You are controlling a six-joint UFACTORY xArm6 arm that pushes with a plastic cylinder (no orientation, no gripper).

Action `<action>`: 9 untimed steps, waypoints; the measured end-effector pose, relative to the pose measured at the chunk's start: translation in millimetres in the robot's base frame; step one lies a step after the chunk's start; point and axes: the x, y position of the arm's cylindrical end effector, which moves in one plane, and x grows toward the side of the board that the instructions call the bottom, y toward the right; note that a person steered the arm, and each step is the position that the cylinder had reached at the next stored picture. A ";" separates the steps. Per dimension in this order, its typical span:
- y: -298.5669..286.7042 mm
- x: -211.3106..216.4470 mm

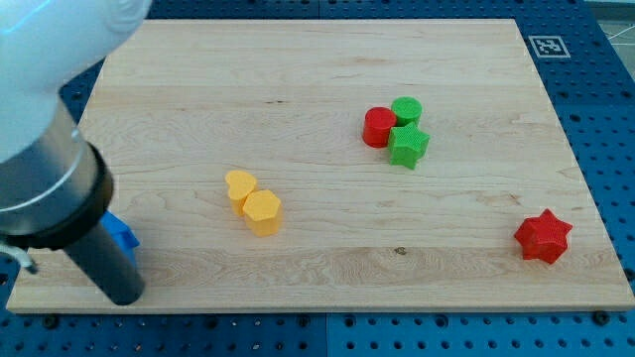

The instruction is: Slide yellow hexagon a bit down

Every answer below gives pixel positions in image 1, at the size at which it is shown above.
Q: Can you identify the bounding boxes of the wooden board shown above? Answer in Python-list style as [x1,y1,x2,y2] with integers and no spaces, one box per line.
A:
[5,18,635,315]

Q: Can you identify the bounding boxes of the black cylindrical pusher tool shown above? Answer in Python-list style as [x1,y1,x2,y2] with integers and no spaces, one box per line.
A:
[63,223,145,305]

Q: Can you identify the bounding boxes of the grey cable at arm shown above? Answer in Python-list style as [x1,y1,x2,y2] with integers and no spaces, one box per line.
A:
[0,241,39,276]

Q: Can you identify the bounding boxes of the white fiducial marker tag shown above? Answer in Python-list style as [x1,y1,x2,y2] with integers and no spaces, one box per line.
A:
[528,36,571,59]

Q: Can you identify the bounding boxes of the yellow heart block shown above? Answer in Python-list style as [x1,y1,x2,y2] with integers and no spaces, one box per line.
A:
[224,170,258,216]

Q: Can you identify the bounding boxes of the green star block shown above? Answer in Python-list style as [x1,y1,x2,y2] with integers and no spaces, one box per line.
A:
[388,123,431,170]

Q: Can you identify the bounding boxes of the red star block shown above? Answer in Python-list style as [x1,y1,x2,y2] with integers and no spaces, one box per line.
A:
[514,208,573,264]

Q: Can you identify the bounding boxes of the blue block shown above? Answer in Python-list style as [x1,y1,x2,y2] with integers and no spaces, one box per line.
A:
[100,211,140,267]

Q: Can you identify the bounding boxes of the red cylinder block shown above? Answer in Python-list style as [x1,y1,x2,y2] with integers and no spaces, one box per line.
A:
[362,107,397,148]

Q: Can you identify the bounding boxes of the green cylinder block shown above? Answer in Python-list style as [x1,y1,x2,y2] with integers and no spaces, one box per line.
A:
[391,96,424,126]

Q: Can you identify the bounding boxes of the yellow hexagon block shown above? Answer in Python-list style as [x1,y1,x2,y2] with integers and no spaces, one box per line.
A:
[243,189,283,237]

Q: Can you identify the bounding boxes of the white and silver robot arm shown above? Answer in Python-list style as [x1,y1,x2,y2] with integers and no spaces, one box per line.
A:
[1,0,152,305]

